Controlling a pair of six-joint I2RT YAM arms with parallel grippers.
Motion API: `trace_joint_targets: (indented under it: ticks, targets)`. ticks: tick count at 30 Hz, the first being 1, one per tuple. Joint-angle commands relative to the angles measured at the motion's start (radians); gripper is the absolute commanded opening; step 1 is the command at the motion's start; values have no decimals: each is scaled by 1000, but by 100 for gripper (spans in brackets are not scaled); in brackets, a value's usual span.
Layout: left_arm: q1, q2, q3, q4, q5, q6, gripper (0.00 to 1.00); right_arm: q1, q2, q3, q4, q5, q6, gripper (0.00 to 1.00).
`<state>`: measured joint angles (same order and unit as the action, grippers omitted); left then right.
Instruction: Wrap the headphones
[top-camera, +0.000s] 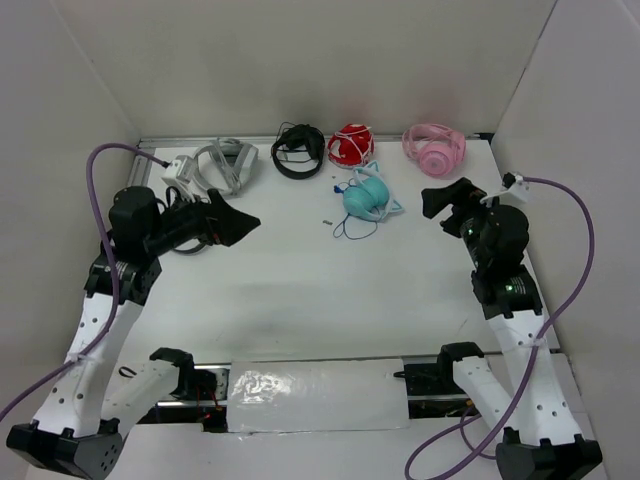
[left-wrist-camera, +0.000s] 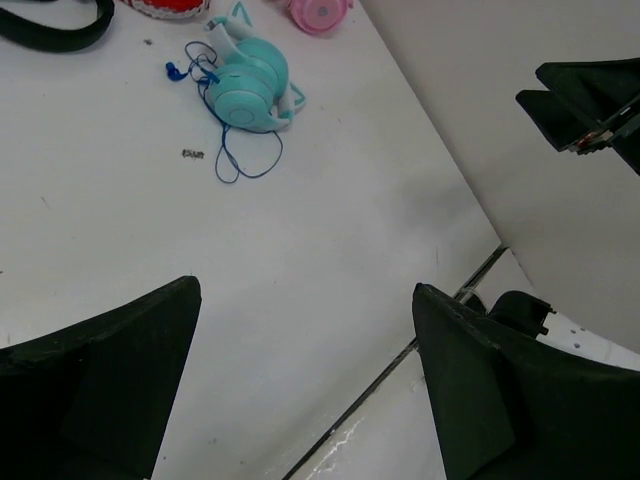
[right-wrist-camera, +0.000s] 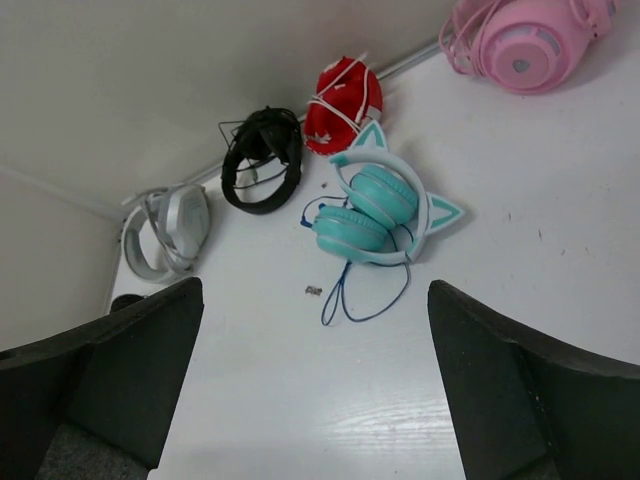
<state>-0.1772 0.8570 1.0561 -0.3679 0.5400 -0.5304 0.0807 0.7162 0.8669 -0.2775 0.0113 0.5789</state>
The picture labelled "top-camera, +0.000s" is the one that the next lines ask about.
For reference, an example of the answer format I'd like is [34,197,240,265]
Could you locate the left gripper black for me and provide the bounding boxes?
[145,185,260,256]

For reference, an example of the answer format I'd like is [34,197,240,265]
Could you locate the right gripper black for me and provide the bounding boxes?
[421,176,496,268]

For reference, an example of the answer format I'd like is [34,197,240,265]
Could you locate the teal cat ear headphones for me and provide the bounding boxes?
[342,161,404,222]

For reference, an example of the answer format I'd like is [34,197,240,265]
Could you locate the blue headphone cable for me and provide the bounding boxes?
[331,182,380,240]

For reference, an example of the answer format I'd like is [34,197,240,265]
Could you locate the black headphones under arm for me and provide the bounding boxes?
[173,241,208,255]

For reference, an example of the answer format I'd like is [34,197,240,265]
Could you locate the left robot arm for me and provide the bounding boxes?
[6,186,261,479]

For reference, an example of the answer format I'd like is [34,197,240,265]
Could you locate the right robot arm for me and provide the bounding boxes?
[421,173,603,479]

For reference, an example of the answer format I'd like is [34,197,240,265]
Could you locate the pink headphones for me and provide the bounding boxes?
[402,124,466,178]

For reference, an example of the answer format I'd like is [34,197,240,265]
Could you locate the grey white headphones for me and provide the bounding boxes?
[193,137,259,196]

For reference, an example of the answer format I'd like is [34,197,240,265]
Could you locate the red white headphones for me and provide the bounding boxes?
[327,123,375,169]

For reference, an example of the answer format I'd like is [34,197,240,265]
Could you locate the black headphones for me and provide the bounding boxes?
[270,121,326,180]

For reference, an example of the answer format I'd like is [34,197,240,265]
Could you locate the shiny tape sheet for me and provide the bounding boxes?
[226,359,410,433]

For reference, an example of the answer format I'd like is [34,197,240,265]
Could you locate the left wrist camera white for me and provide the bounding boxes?
[161,155,196,199]

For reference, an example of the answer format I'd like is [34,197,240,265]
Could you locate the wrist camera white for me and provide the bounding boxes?
[480,172,530,207]
[161,155,196,199]

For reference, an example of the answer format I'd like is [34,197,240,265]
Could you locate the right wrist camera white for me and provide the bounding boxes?
[480,172,530,207]

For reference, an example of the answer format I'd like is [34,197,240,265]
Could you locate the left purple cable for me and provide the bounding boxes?
[0,142,170,426]

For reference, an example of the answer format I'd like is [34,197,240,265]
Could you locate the purple cable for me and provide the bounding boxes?
[0,142,170,426]
[403,175,595,480]

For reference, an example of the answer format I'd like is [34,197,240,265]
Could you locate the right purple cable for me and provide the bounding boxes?
[403,175,595,480]

